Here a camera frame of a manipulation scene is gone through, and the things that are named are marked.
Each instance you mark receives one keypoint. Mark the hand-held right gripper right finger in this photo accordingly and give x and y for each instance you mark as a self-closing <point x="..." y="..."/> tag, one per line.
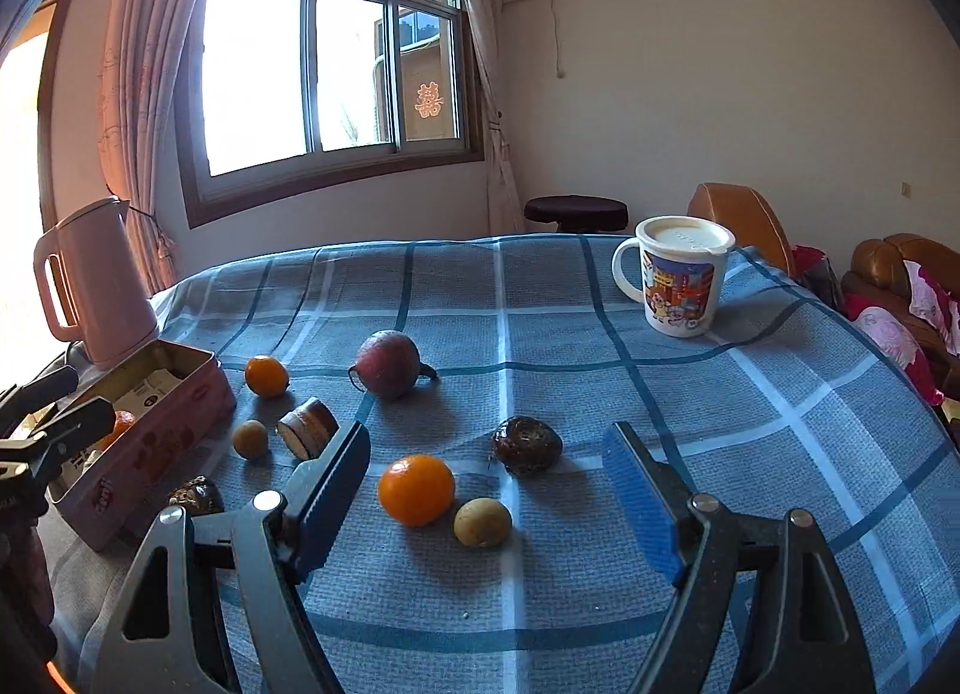
<point x="641" y="499"/>

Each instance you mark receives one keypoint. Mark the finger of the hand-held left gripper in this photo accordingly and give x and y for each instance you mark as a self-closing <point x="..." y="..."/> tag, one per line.
<point x="75" y="427"/>
<point x="41" y="390"/>

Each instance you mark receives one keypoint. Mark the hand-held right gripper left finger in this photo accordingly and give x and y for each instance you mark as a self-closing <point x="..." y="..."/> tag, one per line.
<point x="337" y="488"/>

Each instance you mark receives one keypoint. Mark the large orange mandarin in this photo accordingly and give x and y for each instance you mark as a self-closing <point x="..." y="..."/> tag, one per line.
<point x="416" y="490"/>

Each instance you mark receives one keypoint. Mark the pink tin box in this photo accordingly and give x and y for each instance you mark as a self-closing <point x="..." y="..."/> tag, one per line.
<point x="161" y="450"/>

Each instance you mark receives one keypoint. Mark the small yellow longan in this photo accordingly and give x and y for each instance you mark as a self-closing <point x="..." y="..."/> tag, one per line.
<point x="250" y="439"/>

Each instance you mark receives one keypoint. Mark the large dark water chestnut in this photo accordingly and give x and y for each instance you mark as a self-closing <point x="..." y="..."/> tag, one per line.
<point x="527" y="446"/>

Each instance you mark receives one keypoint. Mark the small dark water chestnut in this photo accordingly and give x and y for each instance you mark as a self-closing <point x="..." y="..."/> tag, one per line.
<point x="195" y="495"/>

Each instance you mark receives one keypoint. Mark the yellow-brown round fruit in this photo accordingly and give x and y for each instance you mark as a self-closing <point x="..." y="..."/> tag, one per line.
<point x="482" y="523"/>

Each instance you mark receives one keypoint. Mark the printed paper sheet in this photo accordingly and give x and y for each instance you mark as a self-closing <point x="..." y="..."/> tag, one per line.
<point x="142" y="390"/>

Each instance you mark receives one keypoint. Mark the pink electric kettle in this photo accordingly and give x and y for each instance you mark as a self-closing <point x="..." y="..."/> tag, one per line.
<point x="101" y="274"/>

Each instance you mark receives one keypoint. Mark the small orange kumquat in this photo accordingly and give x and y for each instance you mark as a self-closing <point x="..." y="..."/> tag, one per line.
<point x="266" y="376"/>

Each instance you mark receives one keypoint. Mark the red passion fruit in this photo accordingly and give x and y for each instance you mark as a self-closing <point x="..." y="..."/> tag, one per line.
<point x="388" y="364"/>

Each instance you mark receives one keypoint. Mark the blue plaid blanket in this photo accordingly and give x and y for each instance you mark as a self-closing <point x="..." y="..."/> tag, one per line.
<point x="562" y="334"/>

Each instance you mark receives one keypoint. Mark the white printed mug with lid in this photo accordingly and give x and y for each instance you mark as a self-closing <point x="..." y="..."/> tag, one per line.
<point x="679" y="281"/>

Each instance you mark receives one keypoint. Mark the dark round stool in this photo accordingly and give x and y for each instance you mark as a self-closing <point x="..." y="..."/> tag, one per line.
<point x="576" y="212"/>

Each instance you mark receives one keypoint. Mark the brown leather chair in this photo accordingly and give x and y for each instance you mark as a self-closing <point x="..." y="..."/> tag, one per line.
<point x="739" y="221"/>

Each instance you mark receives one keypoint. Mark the pink cloth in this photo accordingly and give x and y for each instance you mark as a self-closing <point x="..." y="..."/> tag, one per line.
<point x="892" y="341"/>

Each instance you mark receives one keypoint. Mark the pink curtain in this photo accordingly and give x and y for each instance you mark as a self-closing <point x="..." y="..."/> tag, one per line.
<point x="142" y="101"/>

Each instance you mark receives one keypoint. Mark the brown leather sofa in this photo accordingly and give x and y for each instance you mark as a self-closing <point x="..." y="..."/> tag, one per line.
<point x="874" y="266"/>

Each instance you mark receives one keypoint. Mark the pink floral pillow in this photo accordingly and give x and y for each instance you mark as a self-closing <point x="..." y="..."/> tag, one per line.
<point x="934" y="304"/>

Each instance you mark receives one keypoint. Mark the red paper window decoration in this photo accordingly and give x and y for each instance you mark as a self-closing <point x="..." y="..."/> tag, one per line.
<point x="427" y="100"/>

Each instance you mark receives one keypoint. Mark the white patterned curtain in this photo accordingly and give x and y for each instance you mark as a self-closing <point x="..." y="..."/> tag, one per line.
<point x="487" y="101"/>

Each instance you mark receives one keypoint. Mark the brown framed window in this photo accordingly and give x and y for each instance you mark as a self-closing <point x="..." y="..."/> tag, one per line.
<point x="330" y="71"/>

